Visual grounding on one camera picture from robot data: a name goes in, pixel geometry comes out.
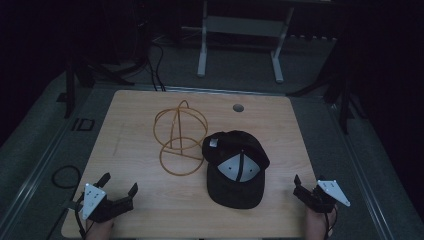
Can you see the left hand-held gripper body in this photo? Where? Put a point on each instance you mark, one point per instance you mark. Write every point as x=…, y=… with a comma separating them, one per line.
x=106, y=206

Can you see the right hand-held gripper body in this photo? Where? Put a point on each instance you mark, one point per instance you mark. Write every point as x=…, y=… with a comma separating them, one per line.
x=321, y=198

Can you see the person's left hand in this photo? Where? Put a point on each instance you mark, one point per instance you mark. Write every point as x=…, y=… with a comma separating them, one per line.
x=100, y=230

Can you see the person's right hand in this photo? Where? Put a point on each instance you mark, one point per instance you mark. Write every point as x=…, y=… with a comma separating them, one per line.
x=316, y=225

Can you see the black baseball cap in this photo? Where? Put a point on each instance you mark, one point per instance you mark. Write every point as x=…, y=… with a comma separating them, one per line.
x=235, y=170

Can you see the black metal stand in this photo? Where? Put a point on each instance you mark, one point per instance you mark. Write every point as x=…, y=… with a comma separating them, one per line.
x=343, y=93
x=71, y=90

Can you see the grey table grommet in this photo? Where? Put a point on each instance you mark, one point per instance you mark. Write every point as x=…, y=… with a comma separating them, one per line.
x=238, y=107

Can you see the black rectangular floor bracket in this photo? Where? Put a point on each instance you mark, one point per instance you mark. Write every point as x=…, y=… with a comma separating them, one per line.
x=83, y=124

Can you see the white metal desk frame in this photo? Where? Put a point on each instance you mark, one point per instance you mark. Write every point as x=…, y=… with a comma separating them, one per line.
x=245, y=26

